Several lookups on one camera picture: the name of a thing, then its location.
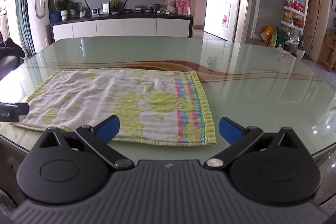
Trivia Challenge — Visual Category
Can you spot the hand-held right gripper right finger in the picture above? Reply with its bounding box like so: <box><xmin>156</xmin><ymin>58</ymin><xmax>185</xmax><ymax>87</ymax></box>
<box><xmin>205</xmin><ymin>117</ymin><xmax>298</xmax><ymax>170</ymax></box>

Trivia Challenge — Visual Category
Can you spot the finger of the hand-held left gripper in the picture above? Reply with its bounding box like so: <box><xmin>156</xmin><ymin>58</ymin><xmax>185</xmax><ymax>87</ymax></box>
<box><xmin>17</xmin><ymin>103</ymin><xmax>30</xmax><ymax>116</ymax></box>

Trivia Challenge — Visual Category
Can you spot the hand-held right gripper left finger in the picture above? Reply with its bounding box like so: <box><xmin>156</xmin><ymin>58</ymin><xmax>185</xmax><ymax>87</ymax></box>
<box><xmin>39</xmin><ymin>115</ymin><xmax>134</xmax><ymax>169</ymax></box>

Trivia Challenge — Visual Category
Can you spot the yellow-green patterned towel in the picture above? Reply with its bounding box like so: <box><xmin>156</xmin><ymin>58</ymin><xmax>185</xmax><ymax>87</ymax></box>
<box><xmin>10</xmin><ymin>69</ymin><xmax>217</xmax><ymax>147</ymax></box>

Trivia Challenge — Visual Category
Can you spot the dark cloth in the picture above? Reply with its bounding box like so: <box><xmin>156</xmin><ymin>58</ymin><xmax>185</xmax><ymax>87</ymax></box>
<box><xmin>0</xmin><ymin>36</ymin><xmax>26</xmax><ymax>60</ymax></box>

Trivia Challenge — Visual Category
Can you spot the orange plastic bag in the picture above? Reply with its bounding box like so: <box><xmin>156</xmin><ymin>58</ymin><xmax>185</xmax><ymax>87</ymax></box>
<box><xmin>259</xmin><ymin>26</ymin><xmax>277</xmax><ymax>46</ymax></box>

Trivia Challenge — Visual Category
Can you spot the white dark-topped television cabinet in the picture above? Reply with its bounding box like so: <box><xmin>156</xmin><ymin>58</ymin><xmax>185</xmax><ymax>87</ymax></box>
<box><xmin>46</xmin><ymin>14</ymin><xmax>194</xmax><ymax>43</ymax></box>

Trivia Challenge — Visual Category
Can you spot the green curtain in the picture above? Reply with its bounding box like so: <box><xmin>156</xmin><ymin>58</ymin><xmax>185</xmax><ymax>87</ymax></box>
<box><xmin>15</xmin><ymin>0</ymin><xmax>36</xmax><ymax>56</ymax></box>

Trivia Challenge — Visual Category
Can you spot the white standing air conditioner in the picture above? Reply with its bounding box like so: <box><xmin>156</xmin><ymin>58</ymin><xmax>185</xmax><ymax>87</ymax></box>
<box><xmin>27</xmin><ymin>0</ymin><xmax>53</xmax><ymax>54</ymax></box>

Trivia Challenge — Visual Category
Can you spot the green plastic bag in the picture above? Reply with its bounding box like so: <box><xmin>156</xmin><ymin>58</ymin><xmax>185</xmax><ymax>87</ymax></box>
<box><xmin>275</xmin><ymin>27</ymin><xmax>290</xmax><ymax>46</ymax></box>

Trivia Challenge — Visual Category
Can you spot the potted plant in white vase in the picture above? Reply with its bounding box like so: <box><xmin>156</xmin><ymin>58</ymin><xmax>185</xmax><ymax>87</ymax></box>
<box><xmin>56</xmin><ymin>0</ymin><xmax>71</xmax><ymax>21</ymax></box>

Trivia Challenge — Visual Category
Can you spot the small green plant in glass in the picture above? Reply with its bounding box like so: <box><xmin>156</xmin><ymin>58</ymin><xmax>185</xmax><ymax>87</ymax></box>
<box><xmin>69</xmin><ymin>2</ymin><xmax>79</xmax><ymax>19</ymax></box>

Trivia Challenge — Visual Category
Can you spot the pot of yellow-tipped stems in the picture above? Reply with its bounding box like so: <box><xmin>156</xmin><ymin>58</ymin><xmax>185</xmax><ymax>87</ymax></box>
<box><xmin>109</xmin><ymin>0</ymin><xmax>120</xmax><ymax>14</ymax></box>

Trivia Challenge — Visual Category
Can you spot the white storage shelf rack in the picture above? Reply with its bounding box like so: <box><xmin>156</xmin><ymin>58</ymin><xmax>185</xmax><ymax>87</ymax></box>
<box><xmin>280</xmin><ymin>0</ymin><xmax>306</xmax><ymax>42</ymax></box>

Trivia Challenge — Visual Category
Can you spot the wooden chair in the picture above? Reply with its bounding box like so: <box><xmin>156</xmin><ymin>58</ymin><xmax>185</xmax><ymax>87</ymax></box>
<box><xmin>321</xmin><ymin>28</ymin><xmax>336</xmax><ymax>72</ymax></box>

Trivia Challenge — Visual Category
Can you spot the pink gift box with bow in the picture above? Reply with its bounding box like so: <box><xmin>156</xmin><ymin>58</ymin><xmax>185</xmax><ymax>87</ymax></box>
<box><xmin>175</xmin><ymin>0</ymin><xmax>192</xmax><ymax>15</ymax></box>

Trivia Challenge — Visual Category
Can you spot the wrapped doll bouquet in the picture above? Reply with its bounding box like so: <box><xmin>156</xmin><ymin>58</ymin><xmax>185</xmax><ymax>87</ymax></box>
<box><xmin>164</xmin><ymin>0</ymin><xmax>177</xmax><ymax>15</ymax></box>

